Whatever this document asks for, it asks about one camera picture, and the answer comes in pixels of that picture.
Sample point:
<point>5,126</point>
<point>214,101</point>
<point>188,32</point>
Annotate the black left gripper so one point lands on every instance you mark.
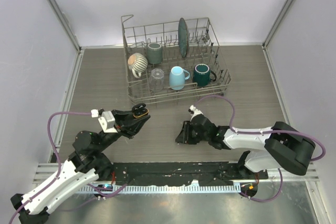
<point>126,124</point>

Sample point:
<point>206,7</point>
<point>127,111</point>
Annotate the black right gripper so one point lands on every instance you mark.
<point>185,136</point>

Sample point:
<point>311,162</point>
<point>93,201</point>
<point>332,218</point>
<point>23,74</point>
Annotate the small black earbud case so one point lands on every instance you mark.
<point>139,110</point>

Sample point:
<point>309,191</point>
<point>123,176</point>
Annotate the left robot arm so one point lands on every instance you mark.
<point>83,166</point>

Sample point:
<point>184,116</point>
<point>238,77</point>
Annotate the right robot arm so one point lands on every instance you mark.
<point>279,146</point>

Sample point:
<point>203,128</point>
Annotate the clear glass tumbler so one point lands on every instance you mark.
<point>156,80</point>

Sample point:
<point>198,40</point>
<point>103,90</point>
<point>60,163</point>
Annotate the light blue mug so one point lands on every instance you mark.
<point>178,77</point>

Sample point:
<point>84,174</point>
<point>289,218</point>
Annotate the striped ceramic mug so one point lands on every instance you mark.
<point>137,64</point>

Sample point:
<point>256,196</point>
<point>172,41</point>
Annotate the dark green mug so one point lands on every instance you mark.
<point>203,75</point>

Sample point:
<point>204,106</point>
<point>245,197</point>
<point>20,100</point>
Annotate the grey ceramic cup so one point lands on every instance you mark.
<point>154,53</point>

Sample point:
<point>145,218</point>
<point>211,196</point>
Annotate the dark teal plate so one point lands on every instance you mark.
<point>183,37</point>

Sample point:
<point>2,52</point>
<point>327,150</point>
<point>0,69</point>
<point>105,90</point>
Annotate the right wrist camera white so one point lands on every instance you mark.
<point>194,111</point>

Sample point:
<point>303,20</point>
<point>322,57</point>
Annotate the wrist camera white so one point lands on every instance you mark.
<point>194,111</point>
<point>105,119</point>

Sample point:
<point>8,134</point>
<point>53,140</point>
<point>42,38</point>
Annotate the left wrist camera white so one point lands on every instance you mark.
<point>105,119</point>

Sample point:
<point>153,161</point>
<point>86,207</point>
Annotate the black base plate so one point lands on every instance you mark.
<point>174,173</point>

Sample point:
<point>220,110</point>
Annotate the white slotted cable duct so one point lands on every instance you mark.
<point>193,188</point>

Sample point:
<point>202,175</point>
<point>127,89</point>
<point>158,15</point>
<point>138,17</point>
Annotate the metal wire dish rack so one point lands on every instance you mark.
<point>203,48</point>

